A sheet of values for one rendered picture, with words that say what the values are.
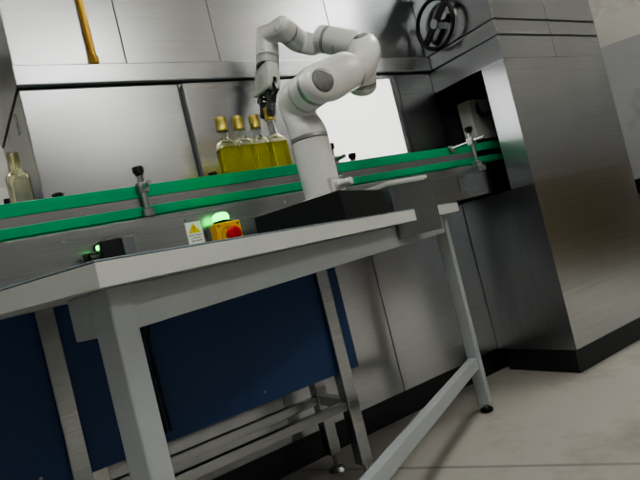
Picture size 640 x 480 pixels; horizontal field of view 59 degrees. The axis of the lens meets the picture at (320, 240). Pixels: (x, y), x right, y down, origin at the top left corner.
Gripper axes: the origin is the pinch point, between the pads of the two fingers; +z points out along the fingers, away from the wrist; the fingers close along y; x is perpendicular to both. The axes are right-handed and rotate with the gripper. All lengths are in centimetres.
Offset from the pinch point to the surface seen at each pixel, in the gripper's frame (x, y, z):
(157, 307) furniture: -57, 74, 67
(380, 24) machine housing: 60, -14, -55
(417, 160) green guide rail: 60, 4, 9
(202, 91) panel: -17.5, -12.3, -7.3
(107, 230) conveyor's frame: -51, 15, 46
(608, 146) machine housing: 153, 24, -6
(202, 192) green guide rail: -26.7, 12.8, 33.2
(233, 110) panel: -6.4, -12.2, -3.0
